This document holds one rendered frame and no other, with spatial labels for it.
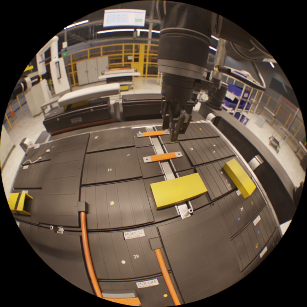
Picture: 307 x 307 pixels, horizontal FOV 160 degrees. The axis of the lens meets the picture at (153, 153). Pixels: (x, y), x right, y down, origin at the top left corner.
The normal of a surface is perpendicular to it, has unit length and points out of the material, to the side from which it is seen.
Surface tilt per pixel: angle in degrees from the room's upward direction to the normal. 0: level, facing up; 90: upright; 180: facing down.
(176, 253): 0
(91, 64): 90
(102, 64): 90
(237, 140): 90
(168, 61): 90
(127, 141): 0
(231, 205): 0
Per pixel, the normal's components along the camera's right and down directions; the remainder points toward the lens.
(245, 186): 0.07, -0.68
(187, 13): -0.26, 0.69
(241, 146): -0.92, 0.23
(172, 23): -0.66, 0.51
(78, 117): 0.26, 0.72
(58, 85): 0.65, 0.59
